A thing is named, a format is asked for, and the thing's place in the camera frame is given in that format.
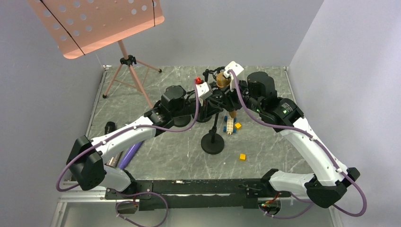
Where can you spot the wrist white camera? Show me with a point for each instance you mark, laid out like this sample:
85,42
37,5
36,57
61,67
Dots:
203,89
235,72

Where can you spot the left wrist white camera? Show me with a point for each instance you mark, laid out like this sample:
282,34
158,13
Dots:
203,89

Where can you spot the black round-base desk mic stand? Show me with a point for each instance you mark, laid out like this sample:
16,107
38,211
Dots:
182,121

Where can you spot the yellow cube near car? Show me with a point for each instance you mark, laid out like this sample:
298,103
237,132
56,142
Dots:
237,125

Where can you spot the yellow cube on table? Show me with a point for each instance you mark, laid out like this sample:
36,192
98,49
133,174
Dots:
242,157

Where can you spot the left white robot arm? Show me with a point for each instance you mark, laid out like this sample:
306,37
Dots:
88,158

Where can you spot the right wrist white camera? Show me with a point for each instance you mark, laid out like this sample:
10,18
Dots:
235,72

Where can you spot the black microphone with orange end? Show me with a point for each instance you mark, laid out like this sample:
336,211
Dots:
110,127

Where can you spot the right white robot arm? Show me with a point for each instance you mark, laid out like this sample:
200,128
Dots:
329,179

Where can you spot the purple mic black stand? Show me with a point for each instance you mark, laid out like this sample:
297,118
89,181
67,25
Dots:
215,102

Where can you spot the toy brick car blue wheels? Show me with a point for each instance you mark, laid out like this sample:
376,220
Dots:
230,125

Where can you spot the pink perforated music stand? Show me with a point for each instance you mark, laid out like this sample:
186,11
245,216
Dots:
80,27

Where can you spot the gold microphone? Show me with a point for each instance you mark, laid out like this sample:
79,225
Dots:
224,85

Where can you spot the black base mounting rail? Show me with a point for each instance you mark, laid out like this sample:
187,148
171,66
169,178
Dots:
247,193

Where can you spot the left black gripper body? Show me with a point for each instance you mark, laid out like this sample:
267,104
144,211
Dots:
189,107

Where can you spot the rhinestone silver microphone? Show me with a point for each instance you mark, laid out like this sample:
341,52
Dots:
113,162

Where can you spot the purple microphone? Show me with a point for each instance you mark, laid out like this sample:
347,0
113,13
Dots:
129,155

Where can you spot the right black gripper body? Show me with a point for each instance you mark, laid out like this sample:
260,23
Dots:
232,98

